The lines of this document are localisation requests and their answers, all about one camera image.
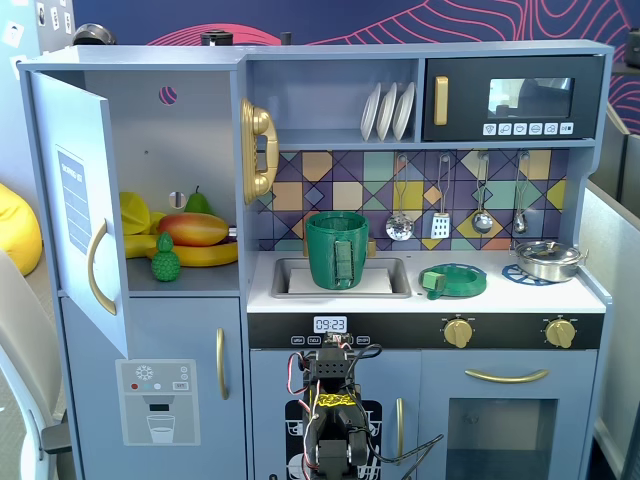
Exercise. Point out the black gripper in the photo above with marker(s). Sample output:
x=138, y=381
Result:
x=335, y=341

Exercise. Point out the green toy pineapple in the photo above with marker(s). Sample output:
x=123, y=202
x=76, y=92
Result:
x=166, y=265

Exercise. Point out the blue cabinet door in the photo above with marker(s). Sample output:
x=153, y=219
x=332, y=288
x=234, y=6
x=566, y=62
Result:
x=60, y=125

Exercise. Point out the digital clock display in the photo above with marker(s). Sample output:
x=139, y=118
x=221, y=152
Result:
x=330, y=324

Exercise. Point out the black control panel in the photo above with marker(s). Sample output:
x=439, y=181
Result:
x=400, y=330

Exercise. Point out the blue dishwasher door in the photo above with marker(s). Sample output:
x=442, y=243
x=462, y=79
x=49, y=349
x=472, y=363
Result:
x=270, y=380

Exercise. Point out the grey toy sink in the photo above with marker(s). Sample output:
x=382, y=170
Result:
x=282, y=280

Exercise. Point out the black dishwasher sticker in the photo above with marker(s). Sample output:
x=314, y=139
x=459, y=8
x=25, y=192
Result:
x=294, y=415

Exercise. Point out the blue oven door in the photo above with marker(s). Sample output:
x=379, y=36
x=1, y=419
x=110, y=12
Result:
x=435, y=390

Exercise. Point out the gold stove knob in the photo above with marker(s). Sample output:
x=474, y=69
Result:
x=458, y=333
x=560, y=333

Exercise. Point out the steel slotted skimmer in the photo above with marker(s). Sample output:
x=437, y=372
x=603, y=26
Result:
x=400, y=227

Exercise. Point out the green printed lid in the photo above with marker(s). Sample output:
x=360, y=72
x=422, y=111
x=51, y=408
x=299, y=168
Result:
x=465, y=287

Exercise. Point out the steel slotted spatula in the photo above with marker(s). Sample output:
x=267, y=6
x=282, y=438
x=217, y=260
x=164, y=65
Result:
x=440, y=225

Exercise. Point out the yellow toy banana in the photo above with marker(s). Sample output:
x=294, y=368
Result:
x=205, y=256

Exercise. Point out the blue fridge door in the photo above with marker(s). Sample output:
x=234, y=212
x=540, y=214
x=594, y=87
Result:
x=165, y=330

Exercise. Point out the red yellow toy mango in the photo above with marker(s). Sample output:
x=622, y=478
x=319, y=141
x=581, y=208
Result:
x=195, y=230

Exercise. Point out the blue round trivet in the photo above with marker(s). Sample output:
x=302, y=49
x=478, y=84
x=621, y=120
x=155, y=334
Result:
x=510, y=274

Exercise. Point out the steel ladle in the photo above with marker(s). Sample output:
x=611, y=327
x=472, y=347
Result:
x=482, y=222

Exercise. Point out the ice dispenser sticker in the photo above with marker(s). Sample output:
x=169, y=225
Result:
x=160, y=400

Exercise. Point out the green toy pear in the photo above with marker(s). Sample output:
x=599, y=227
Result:
x=197, y=204

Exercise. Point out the steel spoon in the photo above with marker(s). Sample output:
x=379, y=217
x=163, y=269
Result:
x=520, y=222

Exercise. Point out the steel toy pot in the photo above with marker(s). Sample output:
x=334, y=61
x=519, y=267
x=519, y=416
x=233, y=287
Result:
x=545, y=267

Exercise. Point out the steel pot lid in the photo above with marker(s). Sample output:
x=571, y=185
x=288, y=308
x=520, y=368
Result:
x=545, y=248

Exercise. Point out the white toy plate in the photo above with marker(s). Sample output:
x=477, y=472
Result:
x=386, y=115
x=404, y=112
x=370, y=115

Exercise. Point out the gold toy telephone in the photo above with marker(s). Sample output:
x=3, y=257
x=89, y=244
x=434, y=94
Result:
x=260, y=125

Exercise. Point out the white desk partition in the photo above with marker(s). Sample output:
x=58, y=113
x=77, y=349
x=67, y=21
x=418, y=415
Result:
x=615, y=300

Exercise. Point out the blue toy kitchen unit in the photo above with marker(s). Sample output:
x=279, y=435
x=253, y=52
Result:
x=320, y=52

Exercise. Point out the shopping list sticker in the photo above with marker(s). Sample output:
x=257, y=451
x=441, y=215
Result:
x=72, y=200

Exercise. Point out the white office chair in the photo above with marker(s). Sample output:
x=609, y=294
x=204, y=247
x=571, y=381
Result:
x=20, y=350

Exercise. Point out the black cylindrical device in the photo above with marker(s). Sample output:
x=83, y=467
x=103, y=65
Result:
x=217, y=38

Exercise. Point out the yellow bean bag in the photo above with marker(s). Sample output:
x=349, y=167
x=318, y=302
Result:
x=17, y=230

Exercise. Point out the black microwave door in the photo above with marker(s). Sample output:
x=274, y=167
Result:
x=590, y=100

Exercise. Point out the round black device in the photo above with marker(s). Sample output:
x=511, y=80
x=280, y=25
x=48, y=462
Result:
x=95, y=34

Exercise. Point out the small black post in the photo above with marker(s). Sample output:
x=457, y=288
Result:
x=285, y=38

